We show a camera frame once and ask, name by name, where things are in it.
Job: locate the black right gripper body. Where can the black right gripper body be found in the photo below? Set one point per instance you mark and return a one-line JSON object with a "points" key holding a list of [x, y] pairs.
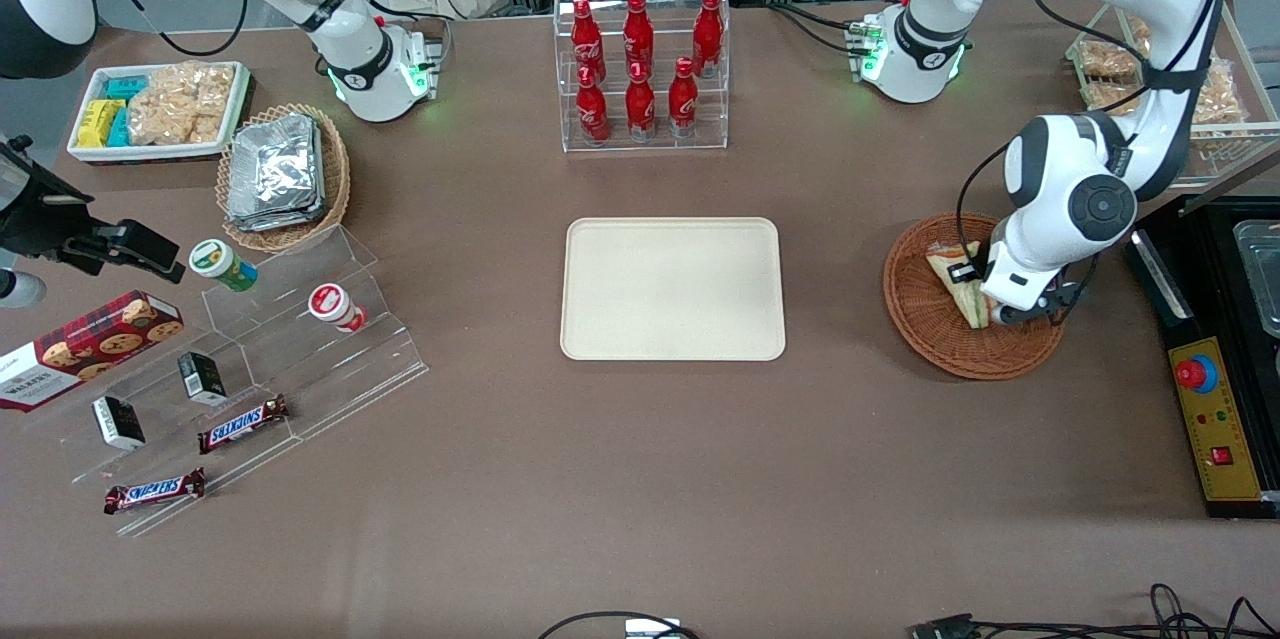
{"points": [[40, 222]]}

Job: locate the triangle sandwich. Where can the triangle sandwich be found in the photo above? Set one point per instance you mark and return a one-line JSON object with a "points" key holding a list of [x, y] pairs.
{"points": [[958, 297]]}

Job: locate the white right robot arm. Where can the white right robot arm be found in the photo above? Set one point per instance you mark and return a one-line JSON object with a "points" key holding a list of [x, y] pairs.
{"points": [[365, 69]]}

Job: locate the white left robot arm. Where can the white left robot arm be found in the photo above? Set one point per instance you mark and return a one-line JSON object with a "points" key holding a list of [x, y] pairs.
{"points": [[1060, 179]]}

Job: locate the round brown wicker basket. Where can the round brown wicker basket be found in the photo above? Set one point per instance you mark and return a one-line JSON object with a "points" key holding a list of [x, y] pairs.
{"points": [[930, 319]]}

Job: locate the white rectangular snack tray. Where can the white rectangular snack tray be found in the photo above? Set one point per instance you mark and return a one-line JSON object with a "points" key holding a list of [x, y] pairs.
{"points": [[90, 153]]}

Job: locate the oval light wicker basket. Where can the oval light wicker basket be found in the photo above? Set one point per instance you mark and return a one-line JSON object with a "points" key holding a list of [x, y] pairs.
{"points": [[335, 179]]}

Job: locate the beige plastic tray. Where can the beige plastic tray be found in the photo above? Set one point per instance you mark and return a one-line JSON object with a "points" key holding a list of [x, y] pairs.
{"points": [[670, 289]]}

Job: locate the green lidded snack cup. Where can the green lidded snack cup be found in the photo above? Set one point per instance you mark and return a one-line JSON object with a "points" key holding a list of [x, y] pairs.
{"points": [[220, 264]]}

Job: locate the red tartan cookie box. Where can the red tartan cookie box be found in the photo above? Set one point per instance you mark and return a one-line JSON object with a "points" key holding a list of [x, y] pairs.
{"points": [[80, 349]]}

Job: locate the yellow snack pack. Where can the yellow snack pack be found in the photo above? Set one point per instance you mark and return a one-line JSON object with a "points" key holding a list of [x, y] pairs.
{"points": [[95, 124]]}

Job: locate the teal snack pack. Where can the teal snack pack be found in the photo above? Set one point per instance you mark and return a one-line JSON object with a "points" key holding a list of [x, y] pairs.
{"points": [[120, 129], [125, 87]]}

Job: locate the small black carton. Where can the small black carton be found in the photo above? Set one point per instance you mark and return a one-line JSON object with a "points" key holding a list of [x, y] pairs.
{"points": [[203, 379], [118, 422]]}

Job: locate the silver foil packet stack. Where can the silver foil packet stack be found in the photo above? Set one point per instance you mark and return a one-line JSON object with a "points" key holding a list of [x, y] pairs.
{"points": [[275, 174]]}

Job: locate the clear bag of crackers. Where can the clear bag of crackers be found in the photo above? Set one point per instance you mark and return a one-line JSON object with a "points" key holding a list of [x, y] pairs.
{"points": [[180, 104]]}

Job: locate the clear bag of fried snacks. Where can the clear bag of fried snacks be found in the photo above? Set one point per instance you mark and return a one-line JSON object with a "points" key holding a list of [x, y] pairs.
{"points": [[1220, 94], [1138, 31], [1108, 97], [1105, 59]]}

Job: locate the red lidded snack cup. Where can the red lidded snack cup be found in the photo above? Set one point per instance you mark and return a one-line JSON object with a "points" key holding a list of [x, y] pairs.
{"points": [[335, 307]]}

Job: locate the brown snickers bar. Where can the brown snickers bar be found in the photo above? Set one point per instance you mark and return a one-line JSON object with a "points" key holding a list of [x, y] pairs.
{"points": [[155, 491], [243, 424]]}

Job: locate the clear acrylic stepped display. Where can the clear acrylic stepped display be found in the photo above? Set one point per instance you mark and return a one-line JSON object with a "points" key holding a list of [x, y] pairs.
{"points": [[330, 369]]}

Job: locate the black control box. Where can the black control box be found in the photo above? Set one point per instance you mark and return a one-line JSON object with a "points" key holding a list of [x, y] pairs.
{"points": [[1215, 249]]}

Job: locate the red emergency stop button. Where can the red emergency stop button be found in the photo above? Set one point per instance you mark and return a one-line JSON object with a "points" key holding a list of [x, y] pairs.
{"points": [[1195, 374]]}

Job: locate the clear plastic container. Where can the clear plastic container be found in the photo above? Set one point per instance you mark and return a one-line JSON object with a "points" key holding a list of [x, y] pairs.
{"points": [[1260, 269]]}

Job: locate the clear acrylic bottle rack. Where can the clear acrylic bottle rack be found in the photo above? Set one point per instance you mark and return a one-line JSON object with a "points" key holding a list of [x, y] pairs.
{"points": [[660, 147]]}

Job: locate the red cola bottle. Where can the red cola bottle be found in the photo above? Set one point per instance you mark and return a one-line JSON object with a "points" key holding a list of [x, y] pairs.
{"points": [[683, 101], [584, 39], [640, 107], [708, 34], [592, 111], [638, 34]]}

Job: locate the white plug connector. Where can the white plug connector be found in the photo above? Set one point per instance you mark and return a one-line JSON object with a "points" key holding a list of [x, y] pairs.
{"points": [[652, 629]]}

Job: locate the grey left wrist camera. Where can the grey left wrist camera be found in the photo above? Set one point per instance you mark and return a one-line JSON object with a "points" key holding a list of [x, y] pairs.
{"points": [[1035, 307]]}

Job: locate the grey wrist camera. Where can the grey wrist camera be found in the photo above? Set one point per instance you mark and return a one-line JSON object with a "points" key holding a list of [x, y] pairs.
{"points": [[20, 289], [1035, 307]]}

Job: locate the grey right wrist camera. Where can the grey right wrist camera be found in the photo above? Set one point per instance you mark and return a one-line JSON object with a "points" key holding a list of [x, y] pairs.
{"points": [[20, 289]]}

